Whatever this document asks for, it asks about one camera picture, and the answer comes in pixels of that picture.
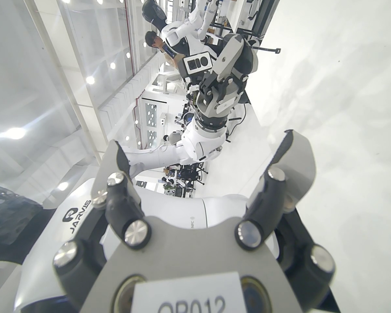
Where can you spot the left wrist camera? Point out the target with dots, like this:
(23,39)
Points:
(198,62)

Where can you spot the thin black zip tie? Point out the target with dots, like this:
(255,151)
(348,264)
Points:
(264,48)

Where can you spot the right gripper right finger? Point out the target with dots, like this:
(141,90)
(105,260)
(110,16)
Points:
(270,203)

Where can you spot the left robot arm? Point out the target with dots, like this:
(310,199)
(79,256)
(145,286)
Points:
(202,144)

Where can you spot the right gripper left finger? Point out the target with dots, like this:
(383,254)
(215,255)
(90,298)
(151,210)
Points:
(122,210)

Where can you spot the person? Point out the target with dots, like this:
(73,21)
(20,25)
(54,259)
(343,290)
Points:
(152,38)

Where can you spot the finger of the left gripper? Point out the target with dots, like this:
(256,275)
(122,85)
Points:
(249,61)
(229,53)

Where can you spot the robot body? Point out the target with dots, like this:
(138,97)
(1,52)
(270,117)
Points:
(6,223)

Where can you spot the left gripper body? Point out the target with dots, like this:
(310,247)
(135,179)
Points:
(211,112)

